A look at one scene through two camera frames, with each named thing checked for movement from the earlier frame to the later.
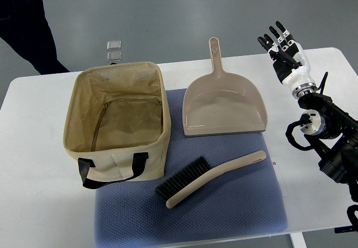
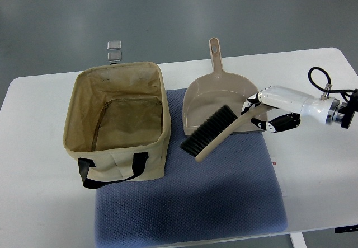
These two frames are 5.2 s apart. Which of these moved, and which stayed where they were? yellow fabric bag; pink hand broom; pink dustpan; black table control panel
Moved: pink hand broom
Stayed: black table control panel; yellow fabric bag; pink dustpan
